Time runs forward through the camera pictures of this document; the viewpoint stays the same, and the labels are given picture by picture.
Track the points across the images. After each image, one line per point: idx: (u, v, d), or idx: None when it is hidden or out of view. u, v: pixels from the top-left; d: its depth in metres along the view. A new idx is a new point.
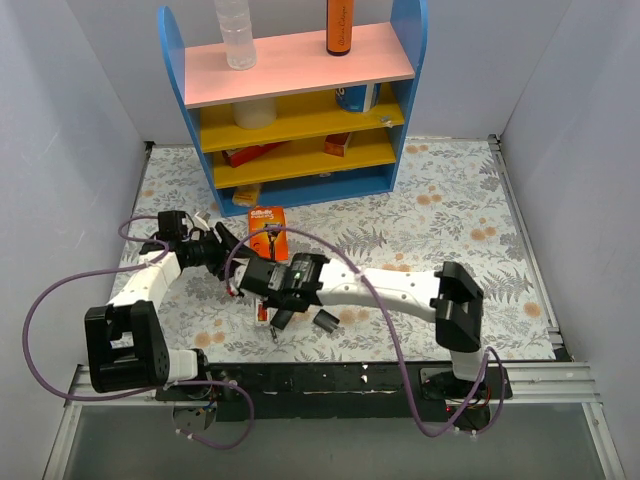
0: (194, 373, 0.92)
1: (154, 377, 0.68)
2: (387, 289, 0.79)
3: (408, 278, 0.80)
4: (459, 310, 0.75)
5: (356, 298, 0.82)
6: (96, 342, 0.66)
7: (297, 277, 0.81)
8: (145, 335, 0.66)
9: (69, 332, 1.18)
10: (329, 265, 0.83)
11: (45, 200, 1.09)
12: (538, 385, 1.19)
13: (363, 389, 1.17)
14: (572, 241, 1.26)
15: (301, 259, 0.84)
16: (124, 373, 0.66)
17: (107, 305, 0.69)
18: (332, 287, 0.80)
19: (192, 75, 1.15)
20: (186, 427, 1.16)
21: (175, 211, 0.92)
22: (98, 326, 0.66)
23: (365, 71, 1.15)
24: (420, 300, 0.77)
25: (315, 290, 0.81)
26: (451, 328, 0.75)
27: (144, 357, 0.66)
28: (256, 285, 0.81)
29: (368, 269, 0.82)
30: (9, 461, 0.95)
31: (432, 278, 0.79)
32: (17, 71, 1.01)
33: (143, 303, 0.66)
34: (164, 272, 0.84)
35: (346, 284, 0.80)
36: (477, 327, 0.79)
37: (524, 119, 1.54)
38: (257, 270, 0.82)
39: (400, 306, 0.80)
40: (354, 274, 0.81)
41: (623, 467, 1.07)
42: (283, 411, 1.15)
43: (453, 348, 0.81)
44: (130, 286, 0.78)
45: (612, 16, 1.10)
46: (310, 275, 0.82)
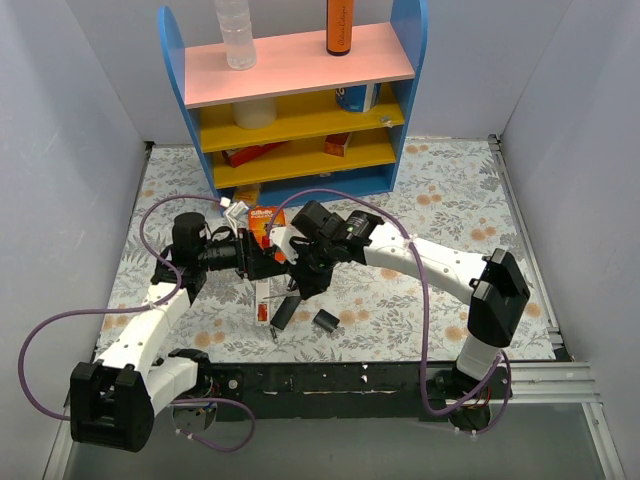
0: (192, 384, 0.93)
1: (133, 445, 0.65)
2: (431, 261, 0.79)
3: (455, 255, 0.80)
4: (498, 296, 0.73)
5: (400, 264, 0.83)
6: (78, 403, 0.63)
7: (350, 230, 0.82)
8: (126, 406, 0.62)
9: (68, 334, 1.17)
10: (382, 227, 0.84)
11: (45, 200, 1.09)
12: (538, 385, 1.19)
13: (363, 389, 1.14)
14: (572, 241, 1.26)
15: (357, 216, 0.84)
16: (104, 434, 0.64)
17: (97, 363, 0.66)
18: (378, 247, 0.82)
19: (192, 75, 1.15)
20: (186, 427, 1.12)
21: (191, 230, 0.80)
22: (80, 387, 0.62)
23: (365, 71, 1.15)
24: (460, 278, 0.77)
25: (363, 245, 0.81)
26: (483, 311, 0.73)
27: (124, 427, 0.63)
28: (309, 228, 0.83)
29: (418, 239, 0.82)
30: (9, 461, 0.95)
31: (479, 260, 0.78)
32: (16, 70, 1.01)
33: (130, 379, 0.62)
34: (167, 316, 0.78)
35: (393, 247, 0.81)
36: (511, 322, 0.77)
37: (525, 119, 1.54)
38: (316, 215, 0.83)
39: (441, 279, 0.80)
40: (403, 240, 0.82)
41: (623, 466, 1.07)
42: (283, 412, 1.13)
43: (479, 337, 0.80)
44: (125, 339, 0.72)
45: (613, 16, 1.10)
46: (362, 232, 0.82)
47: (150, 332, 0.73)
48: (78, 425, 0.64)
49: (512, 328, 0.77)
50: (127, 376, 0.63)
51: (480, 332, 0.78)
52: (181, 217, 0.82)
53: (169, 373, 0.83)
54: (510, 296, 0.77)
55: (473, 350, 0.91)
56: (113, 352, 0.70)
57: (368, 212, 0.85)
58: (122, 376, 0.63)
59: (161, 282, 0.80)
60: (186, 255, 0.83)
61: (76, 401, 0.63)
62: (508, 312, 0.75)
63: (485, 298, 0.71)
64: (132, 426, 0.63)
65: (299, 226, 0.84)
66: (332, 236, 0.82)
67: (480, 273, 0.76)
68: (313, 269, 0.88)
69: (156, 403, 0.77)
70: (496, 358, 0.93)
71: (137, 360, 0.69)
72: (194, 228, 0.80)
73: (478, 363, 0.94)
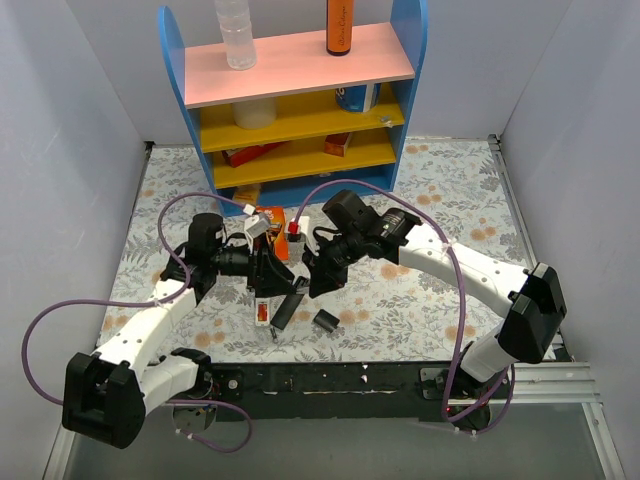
0: (189, 386, 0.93)
1: (119, 442, 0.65)
2: (469, 268, 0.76)
3: (494, 265, 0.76)
4: (537, 312, 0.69)
5: (435, 267, 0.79)
6: (71, 394, 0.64)
7: (385, 227, 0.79)
8: (115, 403, 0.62)
9: (69, 333, 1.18)
10: (421, 228, 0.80)
11: (45, 200, 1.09)
12: (538, 385, 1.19)
13: (363, 389, 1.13)
14: (572, 242, 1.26)
15: (394, 213, 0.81)
16: (92, 427, 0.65)
17: (94, 357, 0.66)
18: (415, 248, 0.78)
19: (192, 75, 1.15)
20: (186, 427, 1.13)
21: (211, 229, 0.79)
22: (75, 378, 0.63)
23: (365, 71, 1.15)
24: (499, 289, 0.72)
25: (398, 244, 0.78)
26: (518, 323, 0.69)
27: (110, 423, 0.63)
28: (342, 220, 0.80)
29: (457, 244, 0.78)
30: (9, 461, 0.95)
31: (519, 272, 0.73)
32: (16, 70, 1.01)
33: (121, 377, 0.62)
34: (171, 315, 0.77)
35: (430, 250, 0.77)
36: (547, 340, 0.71)
37: (525, 119, 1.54)
38: (351, 206, 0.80)
39: (477, 288, 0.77)
40: (441, 243, 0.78)
41: (623, 467, 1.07)
42: (287, 412, 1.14)
43: (512, 353, 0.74)
44: (125, 335, 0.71)
45: (613, 16, 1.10)
46: (398, 230, 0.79)
47: (150, 330, 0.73)
48: (70, 414, 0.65)
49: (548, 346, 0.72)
50: (120, 374, 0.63)
51: (512, 347, 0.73)
52: (199, 216, 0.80)
53: (168, 373, 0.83)
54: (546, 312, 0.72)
55: (480, 357, 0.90)
56: (111, 346, 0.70)
57: (405, 211, 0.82)
58: (115, 372, 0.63)
59: (170, 279, 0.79)
60: (199, 255, 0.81)
61: (69, 392, 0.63)
62: (543, 328, 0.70)
63: (523, 311, 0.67)
64: (119, 423, 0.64)
65: (332, 215, 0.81)
66: (364, 230, 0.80)
67: (521, 285, 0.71)
68: (338, 264, 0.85)
69: (149, 401, 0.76)
70: (503, 371, 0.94)
71: (134, 357, 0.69)
72: (210, 229, 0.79)
73: (485, 366, 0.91)
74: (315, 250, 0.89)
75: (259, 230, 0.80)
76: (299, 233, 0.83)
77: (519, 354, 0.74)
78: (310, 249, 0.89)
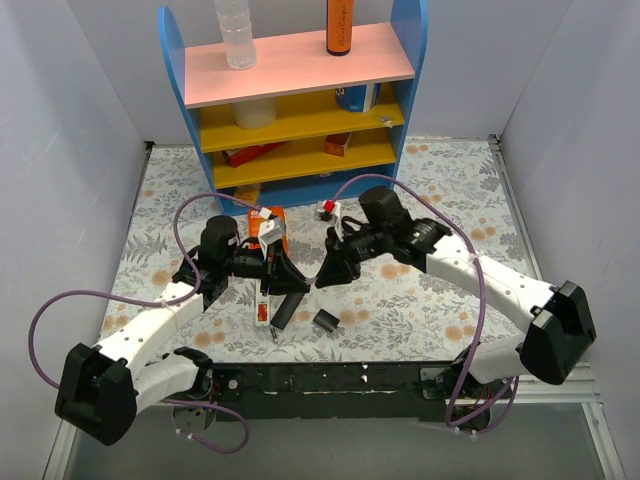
0: (186, 386, 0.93)
1: (105, 438, 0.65)
2: (495, 281, 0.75)
3: (521, 279, 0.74)
4: (560, 330, 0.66)
5: (461, 278, 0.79)
6: (66, 382, 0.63)
7: (417, 234, 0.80)
8: (107, 401, 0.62)
9: (69, 332, 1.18)
10: (451, 238, 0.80)
11: (45, 200, 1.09)
12: (538, 385, 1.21)
13: (363, 389, 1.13)
14: (572, 242, 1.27)
15: (426, 221, 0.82)
16: (80, 419, 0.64)
17: (94, 349, 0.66)
18: (442, 256, 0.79)
19: (192, 75, 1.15)
20: (186, 427, 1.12)
21: (226, 237, 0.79)
22: (72, 370, 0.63)
23: (365, 70, 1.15)
24: (521, 303, 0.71)
25: (427, 252, 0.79)
26: (539, 341, 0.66)
27: (99, 419, 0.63)
28: (376, 218, 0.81)
29: (485, 257, 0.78)
30: (9, 461, 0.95)
31: (545, 288, 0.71)
32: (17, 70, 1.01)
33: (118, 374, 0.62)
34: (176, 319, 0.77)
35: (456, 260, 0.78)
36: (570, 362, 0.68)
37: (525, 119, 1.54)
38: (389, 208, 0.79)
39: (501, 301, 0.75)
40: (468, 254, 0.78)
41: (623, 467, 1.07)
42: (286, 412, 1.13)
43: (531, 371, 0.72)
44: (126, 331, 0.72)
45: (612, 17, 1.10)
46: (429, 238, 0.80)
47: (153, 330, 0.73)
48: (62, 403, 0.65)
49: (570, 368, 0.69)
50: (116, 371, 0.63)
51: (531, 365, 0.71)
52: (215, 220, 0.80)
53: (166, 373, 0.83)
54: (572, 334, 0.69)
55: (489, 363, 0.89)
56: (112, 341, 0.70)
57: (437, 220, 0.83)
58: (113, 368, 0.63)
59: (180, 282, 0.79)
60: (212, 259, 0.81)
61: (64, 380, 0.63)
62: (567, 348, 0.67)
63: (544, 328, 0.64)
64: (109, 419, 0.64)
65: (370, 211, 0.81)
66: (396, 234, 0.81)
67: (544, 302, 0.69)
68: (359, 256, 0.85)
69: (142, 400, 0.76)
70: (513, 378, 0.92)
71: (133, 355, 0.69)
72: (225, 237, 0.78)
73: (491, 369, 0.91)
74: (342, 237, 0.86)
75: (273, 236, 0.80)
76: (332, 213, 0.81)
77: (538, 373, 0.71)
78: (337, 237, 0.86)
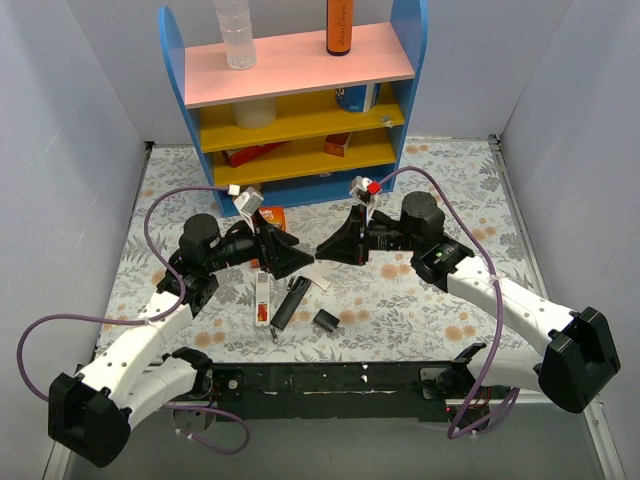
0: (186, 388, 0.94)
1: (99, 462, 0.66)
2: (513, 302, 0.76)
3: (540, 301, 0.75)
4: (578, 354, 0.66)
5: (479, 298, 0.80)
6: (53, 411, 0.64)
7: (439, 256, 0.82)
8: (95, 429, 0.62)
9: (69, 334, 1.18)
10: (473, 259, 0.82)
11: (45, 201, 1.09)
12: None
13: (363, 389, 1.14)
14: (572, 242, 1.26)
15: (450, 243, 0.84)
16: (72, 446, 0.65)
17: (76, 378, 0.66)
18: (462, 276, 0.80)
19: (192, 75, 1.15)
20: (186, 428, 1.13)
21: (198, 242, 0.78)
22: (57, 401, 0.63)
23: (365, 70, 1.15)
24: (539, 325, 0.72)
25: (448, 271, 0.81)
26: (555, 364, 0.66)
27: (91, 446, 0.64)
28: (412, 224, 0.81)
29: (505, 279, 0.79)
30: (9, 462, 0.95)
31: (565, 313, 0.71)
32: (17, 70, 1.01)
33: (102, 405, 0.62)
34: (161, 334, 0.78)
35: (476, 280, 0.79)
36: (589, 389, 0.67)
37: (525, 119, 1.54)
38: (433, 228, 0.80)
39: (519, 322, 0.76)
40: (489, 275, 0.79)
41: (623, 467, 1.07)
42: (285, 412, 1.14)
43: (549, 395, 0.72)
44: (109, 356, 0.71)
45: (613, 17, 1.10)
46: (452, 260, 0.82)
47: (137, 351, 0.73)
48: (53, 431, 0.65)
49: (588, 396, 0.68)
50: (99, 401, 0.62)
51: (550, 388, 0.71)
52: (193, 223, 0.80)
53: (162, 383, 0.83)
54: (594, 362, 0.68)
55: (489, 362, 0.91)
56: (96, 369, 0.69)
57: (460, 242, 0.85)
58: (96, 399, 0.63)
59: (166, 290, 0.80)
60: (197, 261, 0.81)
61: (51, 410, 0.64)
62: (586, 373, 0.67)
63: (559, 352, 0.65)
64: (98, 445, 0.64)
65: (415, 223, 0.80)
66: (423, 249, 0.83)
67: (564, 326, 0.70)
68: (375, 243, 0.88)
69: (137, 416, 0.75)
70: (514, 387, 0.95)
71: (116, 381, 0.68)
72: (201, 243, 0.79)
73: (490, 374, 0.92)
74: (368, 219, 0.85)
75: (254, 205, 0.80)
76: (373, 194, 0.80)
77: (554, 397, 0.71)
78: (365, 219, 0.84)
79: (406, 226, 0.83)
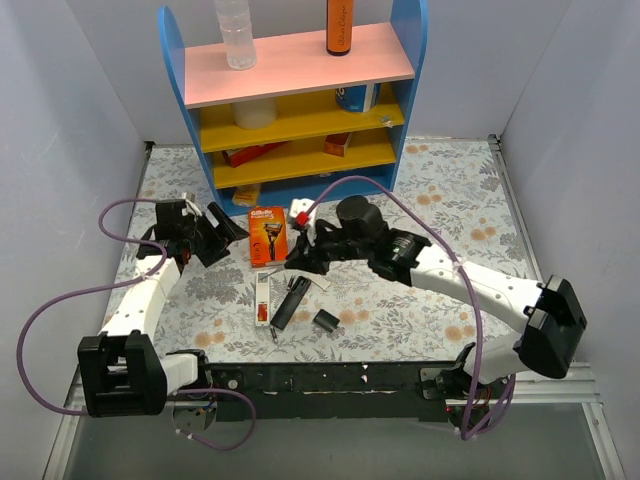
0: (194, 378, 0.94)
1: (150, 410, 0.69)
2: (483, 286, 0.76)
3: (508, 280, 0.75)
4: (554, 325, 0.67)
5: (448, 286, 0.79)
6: (91, 375, 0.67)
7: (396, 251, 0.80)
8: (137, 369, 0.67)
9: (69, 334, 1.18)
10: (430, 248, 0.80)
11: (45, 200, 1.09)
12: (538, 385, 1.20)
13: (363, 389, 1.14)
14: (572, 242, 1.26)
15: (402, 237, 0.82)
16: (120, 402, 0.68)
17: (101, 335, 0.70)
18: (426, 269, 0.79)
19: (191, 75, 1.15)
20: (186, 428, 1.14)
21: (173, 202, 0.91)
22: (92, 357, 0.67)
23: (365, 71, 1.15)
24: (513, 304, 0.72)
25: (410, 267, 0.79)
26: (538, 341, 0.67)
27: (139, 390, 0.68)
28: (353, 229, 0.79)
29: (468, 262, 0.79)
30: (9, 461, 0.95)
31: (534, 286, 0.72)
32: (17, 70, 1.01)
33: (139, 337, 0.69)
34: (162, 283, 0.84)
35: (441, 270, 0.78)
36: (568, 354, 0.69)
37: (524, 119, 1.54)
38: (372, 225, 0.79)
39: (492, 305, 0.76)
40: (451, 262, 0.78)
41: (623, 467, 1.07)
42: (284, 412, 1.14)
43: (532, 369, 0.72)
44: (125, 308, 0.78)
45: (613, 17, 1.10)
46: (409, 252, 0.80)
47: (147, 301, 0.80)
48: (93, 401, 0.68)
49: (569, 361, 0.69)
50: (133, 341, 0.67)
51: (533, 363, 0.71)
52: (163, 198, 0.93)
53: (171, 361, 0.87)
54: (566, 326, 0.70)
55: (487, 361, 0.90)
56: (116, 323, 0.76)
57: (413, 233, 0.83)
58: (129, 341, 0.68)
59: (147, 256, 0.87)
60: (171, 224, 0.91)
61: (88, 373, 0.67)
62: (565, 341, 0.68)
63: (541, 328, 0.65)
64: (145, 388, 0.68)
65: (353, 226, 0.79)
66: (377, 249, 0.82)
67: (535, 300, 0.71)
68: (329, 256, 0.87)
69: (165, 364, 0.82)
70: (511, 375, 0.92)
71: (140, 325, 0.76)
72: (177, 206, 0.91)
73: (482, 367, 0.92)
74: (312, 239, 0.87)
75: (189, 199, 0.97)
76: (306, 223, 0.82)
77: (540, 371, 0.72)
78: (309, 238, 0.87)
79: (349, 233, 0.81)
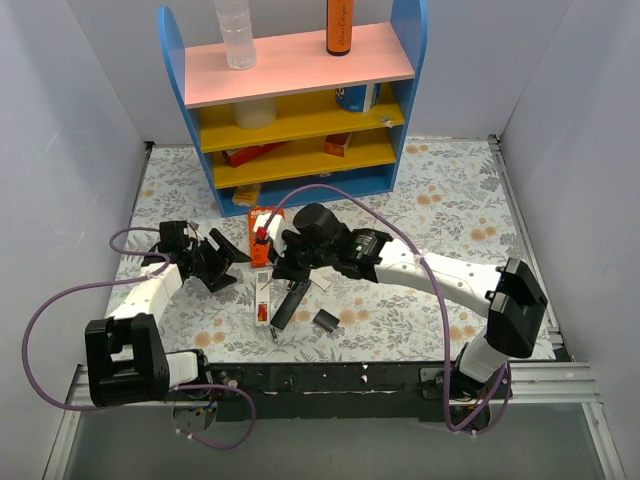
0: (194, 375, 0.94)
1: (154, 393, 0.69)
2: (444, 275, 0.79)
3: (468, 267, 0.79)
4: (515, 307, 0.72)
5: (412, 279, 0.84)
6: (96, 356, 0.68)
7: (359, 250, 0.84)
8: (142, 349, 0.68)
9: (69, 334, 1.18)
10: (392, 244, 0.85)
11: (45, 200, 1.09)
12: (538, 385, 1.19)
13: (363, 389, 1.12)
14: (571, 242, 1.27)
15: (365, 234, 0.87)
16: (123, 387, 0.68)
17: (108, 319, 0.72)
18: (390, 264, 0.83)
19: (192, 75, 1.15)
20: (186, 428, 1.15)
21: (177, 222, 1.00)
22: (98, 338, 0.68)
23: (365, 71, 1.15)
24: (475, 290, 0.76)
25: (374, 263, 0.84)
26: (501, 323, 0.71)
27: (143, 371, 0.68)
28: (314, 236, 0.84)
29: (429, 253, 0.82)
30: (9, 461, 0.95)
31: (493, 271, 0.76)
32: (17, 69, 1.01)
33: (144, 317, 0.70)
34: (165, 283, 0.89)
35: (405, 264, 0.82)
36: (532, 333, 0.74)
37: (524, 119, 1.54)
38: (329, 227, 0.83)
39: (455, 293, 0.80)
40: (413, 255, 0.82)
41: (623, 467, 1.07)
42: (284, 412, 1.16)
43: (502, 351, 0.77)
44: (130, 300, 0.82)
45: (613, 17, 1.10)
46: (372, 250, 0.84)
47: (151, 294, 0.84)
48: (97, 386, 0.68)
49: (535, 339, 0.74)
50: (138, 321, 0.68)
51: (502, 345, 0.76)
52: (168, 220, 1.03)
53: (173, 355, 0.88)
54: (528, 306, 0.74)
55: (474, 357, 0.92)
56: (122, 308, 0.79)
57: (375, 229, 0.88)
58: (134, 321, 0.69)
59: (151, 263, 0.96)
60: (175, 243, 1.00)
61: (94, 356, 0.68)
62: (527, 321, 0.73)
63: (502, 311, 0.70)
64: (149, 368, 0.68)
65: (311, 233, 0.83)
66: (340, 251, 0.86)
67: (495, 285, 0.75)
68: (300, 264, 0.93)
69: None
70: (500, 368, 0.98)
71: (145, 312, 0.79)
72: (180, 224, 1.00)
73: (472, 362, 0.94)
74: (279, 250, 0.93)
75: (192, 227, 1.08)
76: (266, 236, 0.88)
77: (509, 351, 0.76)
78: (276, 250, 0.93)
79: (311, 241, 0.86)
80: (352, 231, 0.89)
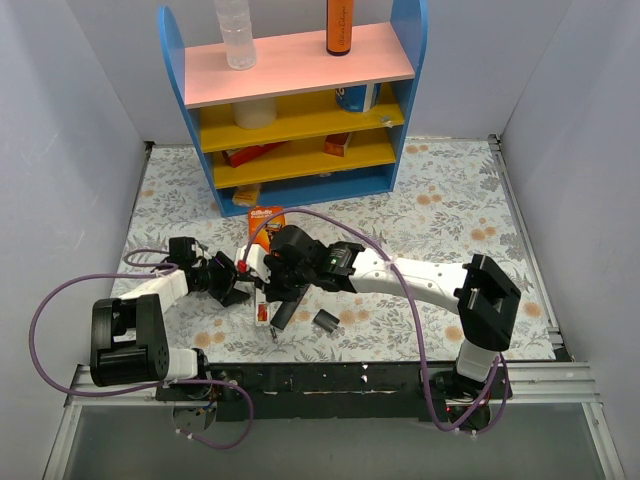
0: (194, 373, 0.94)
1: (156, 371, 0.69)
2: (415, 278, 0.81)
3: (437, 267, 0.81)
4: (487, 302, 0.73)
5: (387, 285, 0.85)
6: (101, 330, 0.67)
7: (334, 262, 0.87)
8: (148, 324, 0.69)
9: (69, 334, 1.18)
10: (364, 253, 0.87)
11: (45, 200, 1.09)
12: (539, 385, 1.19)
13: (363, 389, 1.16)
14: (571, 242, 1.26)
15: (339, 247, 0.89)
16: (125, 362, 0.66)
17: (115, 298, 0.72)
18: (363, 273, 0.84)
19: (192, 75, 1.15)
20: (186, 427, 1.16)
21: (185, 238, 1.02)
22: (106, 312, 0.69)
23: (366, 70, 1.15)
24: (445, 290, 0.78)
25: (348, 275, 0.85)
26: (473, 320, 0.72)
27: (147, 345, 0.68)
28: (292, 254, 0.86)
29: (399, 259, 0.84)
30: (9, 461, 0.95)
31: (460, 269, 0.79)
32: (17, 70, 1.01)
33: (149, 296, 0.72)
34: (172, 282, 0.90)
35: (377, 271, 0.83)
36: (508, 326, 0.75)
37: (524, 119, 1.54)
38: (303, 245, 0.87)
39: (428, 294, 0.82)
40: (384, 262, 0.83)
41: (623, 467, 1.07)
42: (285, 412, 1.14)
43: (481, 346, 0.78)
44: (137, 287, 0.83)
45: (613, 17, 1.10)
46: (346, 261, 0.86)
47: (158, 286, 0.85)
48: (98, 360, 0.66)
49: (510, 332, 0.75)
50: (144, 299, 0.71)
51: (480, 341, 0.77)
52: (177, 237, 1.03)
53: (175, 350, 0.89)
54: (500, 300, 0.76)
55: (472, 356, 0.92)
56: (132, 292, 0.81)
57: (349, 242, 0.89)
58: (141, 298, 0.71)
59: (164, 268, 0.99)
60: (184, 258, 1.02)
61: (98, 331, 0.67)
62: (500, 315, 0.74)
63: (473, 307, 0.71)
64: (154, 344, 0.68)
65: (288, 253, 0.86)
66: (317, 266, 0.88)
67: (462, 281, 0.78)
68: (285, 286, 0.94)
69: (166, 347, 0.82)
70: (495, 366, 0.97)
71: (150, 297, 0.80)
72: (188, 239, 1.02)
73: (466, 362, 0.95)
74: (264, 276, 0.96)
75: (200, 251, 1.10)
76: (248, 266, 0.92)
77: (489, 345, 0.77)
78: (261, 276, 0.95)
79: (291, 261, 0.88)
80: (328, 246, 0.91)
